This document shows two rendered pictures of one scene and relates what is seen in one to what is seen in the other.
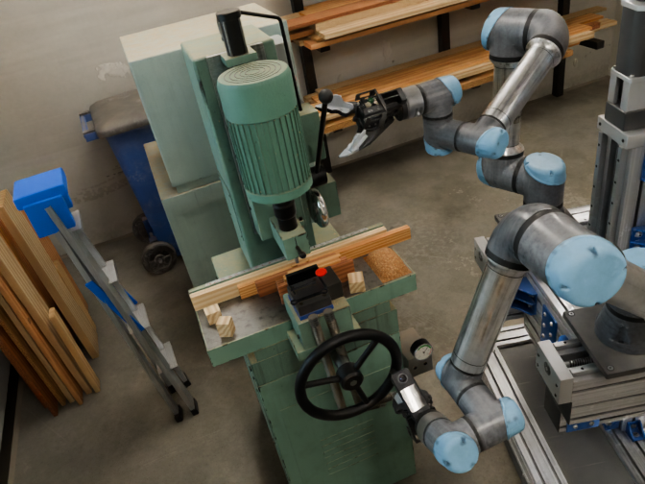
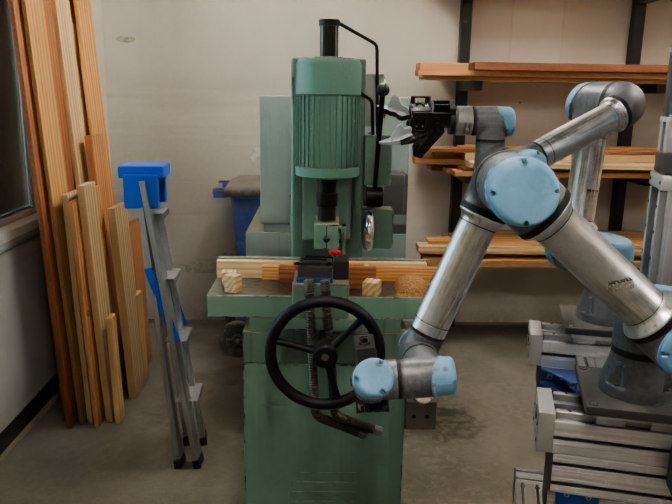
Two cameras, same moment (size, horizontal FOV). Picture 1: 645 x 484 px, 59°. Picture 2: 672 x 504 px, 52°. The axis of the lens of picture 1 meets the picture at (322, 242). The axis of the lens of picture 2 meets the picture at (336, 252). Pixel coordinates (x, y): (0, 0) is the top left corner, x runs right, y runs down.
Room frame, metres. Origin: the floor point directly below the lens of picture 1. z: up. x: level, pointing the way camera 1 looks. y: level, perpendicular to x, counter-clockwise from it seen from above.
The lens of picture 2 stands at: (-0.50, -0.38, 1.41)
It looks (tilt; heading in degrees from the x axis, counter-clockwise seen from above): 13 degrees down; 13
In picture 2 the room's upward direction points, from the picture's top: 1 degrees clockwise
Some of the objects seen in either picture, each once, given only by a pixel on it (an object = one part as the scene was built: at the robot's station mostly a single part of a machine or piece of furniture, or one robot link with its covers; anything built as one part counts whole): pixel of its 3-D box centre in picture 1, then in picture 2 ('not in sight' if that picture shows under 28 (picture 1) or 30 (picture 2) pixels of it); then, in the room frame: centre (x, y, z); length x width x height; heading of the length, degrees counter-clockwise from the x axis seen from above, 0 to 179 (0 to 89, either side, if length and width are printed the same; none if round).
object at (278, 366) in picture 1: (297, 290); (325, 314); (1.44, 0.11, 0.76); 0.57 x 0.45 x 0.09; 14
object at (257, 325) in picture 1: (310, 306); (321, 300); (1.22, 0.07, 0.87); 0.61 x 0.30 x 0.06; 104
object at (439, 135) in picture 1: (443, 133); (493, 160); (1.34, -0.36, 1.25); 0.11 x 0.08 x 0.11; 39
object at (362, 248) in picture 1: (326, 260); (356, 273); (1.35, 0.00, 0.92); 0.54 x 0.02 x 0.04; 104
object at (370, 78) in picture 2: (279, 67); (373, 100); (1.67, 0.02, 1.40); 0.10 x 0.06 x 0.16; 14
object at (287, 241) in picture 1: (290, 236); (327, 234); (1.35, 0.08, 1.03); 0.14 x 0.07 x 0.09; 14
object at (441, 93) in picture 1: (437, 95); (491, 122); (1.35, -0.35, 1.35); 0.11 x 0.08 x 0.09; 104
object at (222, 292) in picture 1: (292, 267); (321, 269); (1.34, 0.10, 0.93); 0.60 x 0.02 x 0.05; 104
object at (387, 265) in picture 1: (386, 259); (412, 282); (1.30, -0.17, 0.92); 0.14 x 0.09 x 0.04; 14
